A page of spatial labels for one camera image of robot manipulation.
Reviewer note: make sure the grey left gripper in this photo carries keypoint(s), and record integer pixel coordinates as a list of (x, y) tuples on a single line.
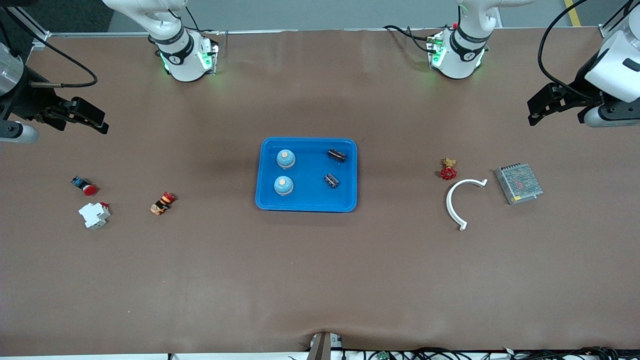
[(580, 85)]

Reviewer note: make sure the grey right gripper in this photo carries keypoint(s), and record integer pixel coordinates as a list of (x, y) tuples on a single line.
[(29, 98)]

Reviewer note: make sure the blue bell with beige button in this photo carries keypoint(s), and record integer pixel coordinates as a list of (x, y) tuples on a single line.
[(283, 186), (285, 159)]

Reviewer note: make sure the long dark brown capacitor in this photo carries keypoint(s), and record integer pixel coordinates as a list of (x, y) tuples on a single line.
[(336, 155)]

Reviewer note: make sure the short black printed capacitor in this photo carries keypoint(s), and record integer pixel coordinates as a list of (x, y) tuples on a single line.
[(332, 181)]

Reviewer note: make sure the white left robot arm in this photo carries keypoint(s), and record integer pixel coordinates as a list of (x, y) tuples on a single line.
[(465, 55)]

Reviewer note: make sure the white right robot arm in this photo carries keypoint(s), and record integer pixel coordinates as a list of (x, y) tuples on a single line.
[(185, 60)]

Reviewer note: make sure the perforated metal power supply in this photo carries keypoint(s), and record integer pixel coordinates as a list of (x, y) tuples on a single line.
[(519, 183)]

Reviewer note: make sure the white circuit breaker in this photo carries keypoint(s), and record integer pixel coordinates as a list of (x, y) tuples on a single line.
[(94, 216)]

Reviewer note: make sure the brass valve with red handwheel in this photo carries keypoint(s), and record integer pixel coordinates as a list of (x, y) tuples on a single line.
[(448, 173)]

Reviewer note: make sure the blue plastic tray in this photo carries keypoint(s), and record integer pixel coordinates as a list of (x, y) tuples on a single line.
[(310, 175)]

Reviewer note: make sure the brown table mat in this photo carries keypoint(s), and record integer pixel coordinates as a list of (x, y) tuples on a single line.
[(320, 280)]

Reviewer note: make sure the small green circuit board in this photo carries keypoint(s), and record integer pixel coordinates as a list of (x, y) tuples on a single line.
[(383, 355)]

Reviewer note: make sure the red push button switch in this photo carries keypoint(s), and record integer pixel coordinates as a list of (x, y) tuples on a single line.
[(89, 189)]

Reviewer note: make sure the aluminium frame profile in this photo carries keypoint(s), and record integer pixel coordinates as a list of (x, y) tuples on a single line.
[(40, 39), (606, 31)]

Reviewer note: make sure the orange red emergency switch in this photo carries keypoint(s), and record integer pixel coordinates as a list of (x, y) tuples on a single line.
[(161, 205)]

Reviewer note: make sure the white curved plastic bracket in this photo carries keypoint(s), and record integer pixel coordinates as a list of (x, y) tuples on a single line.
[(449, 205)]

